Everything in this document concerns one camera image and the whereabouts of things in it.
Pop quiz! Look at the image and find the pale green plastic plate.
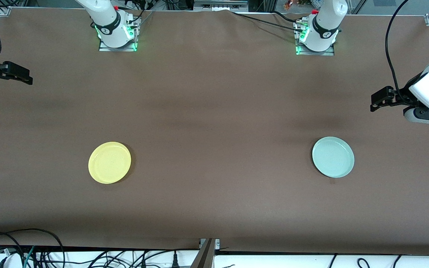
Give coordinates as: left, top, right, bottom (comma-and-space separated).
312, 137, 355, 178

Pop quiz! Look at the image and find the yellow plastic plate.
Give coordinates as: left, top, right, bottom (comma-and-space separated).
88, 141, 132, 184

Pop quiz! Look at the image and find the brown table cover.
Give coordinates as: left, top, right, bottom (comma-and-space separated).
0, 7, 429, 256

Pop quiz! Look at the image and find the aluminium profile beam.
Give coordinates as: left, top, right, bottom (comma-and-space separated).
190, 238, 220, 268

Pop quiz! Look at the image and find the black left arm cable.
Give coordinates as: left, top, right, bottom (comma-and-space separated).
385, 0, 420, 106

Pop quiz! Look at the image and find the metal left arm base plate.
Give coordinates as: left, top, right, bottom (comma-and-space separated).
295, 20, 335, 56

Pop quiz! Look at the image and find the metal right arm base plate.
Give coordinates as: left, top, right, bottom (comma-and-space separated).
99, 22, 138, 52

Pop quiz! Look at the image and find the long black table cable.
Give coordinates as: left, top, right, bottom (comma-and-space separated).
231, 10, 305, 31

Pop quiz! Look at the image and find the large black looped cable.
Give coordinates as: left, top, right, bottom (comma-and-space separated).
0, 228, 65, 268

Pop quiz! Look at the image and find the green cable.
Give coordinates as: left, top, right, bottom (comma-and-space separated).
23, 246, 36, 268

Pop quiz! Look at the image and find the grey aluminium frame rail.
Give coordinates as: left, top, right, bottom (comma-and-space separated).
193, 0, 249, 12

